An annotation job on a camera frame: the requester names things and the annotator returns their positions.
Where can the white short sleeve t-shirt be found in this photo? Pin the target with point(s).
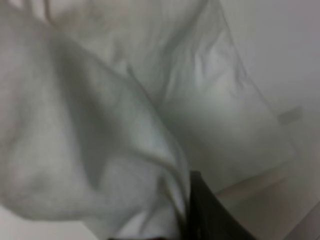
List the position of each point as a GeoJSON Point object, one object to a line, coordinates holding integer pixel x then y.
{"type": "Point", "coordinates": [107, 105]}

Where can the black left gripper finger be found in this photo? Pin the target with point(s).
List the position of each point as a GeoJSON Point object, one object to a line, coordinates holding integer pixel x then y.
{"type": "Point", "coordinates": [208, 219]}

